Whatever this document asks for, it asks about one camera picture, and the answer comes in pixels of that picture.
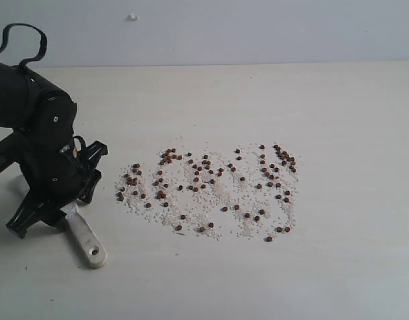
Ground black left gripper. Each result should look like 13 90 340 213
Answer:
6 135 108 239

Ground white wide paint brush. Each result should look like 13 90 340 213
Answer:
61 202 107 269

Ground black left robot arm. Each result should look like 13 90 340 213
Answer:
0 63 108 238

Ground scattered rice and brown pellets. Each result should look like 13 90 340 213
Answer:
112 135 301 245

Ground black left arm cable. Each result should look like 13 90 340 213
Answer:
0 23 48 73

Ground small white wall blob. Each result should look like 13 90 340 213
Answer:
126 13 139 22

